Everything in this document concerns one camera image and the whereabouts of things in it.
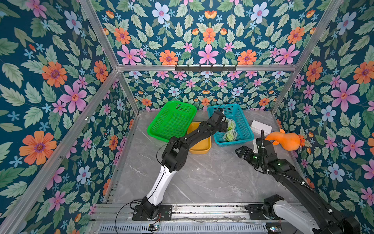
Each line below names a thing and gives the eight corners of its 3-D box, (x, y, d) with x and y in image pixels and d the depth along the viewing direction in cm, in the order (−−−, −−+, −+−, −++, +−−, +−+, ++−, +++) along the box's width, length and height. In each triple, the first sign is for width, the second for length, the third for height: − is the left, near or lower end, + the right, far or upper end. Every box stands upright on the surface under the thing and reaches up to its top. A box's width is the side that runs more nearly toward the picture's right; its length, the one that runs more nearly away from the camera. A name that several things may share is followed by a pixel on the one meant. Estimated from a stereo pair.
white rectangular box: (248, 131, 110) (250, 126, 106) (251, 124, 115) (253, 119, 110) (268, 138, 106) (271, 133, 102) (269, 130, 111) (272, 126, 106)
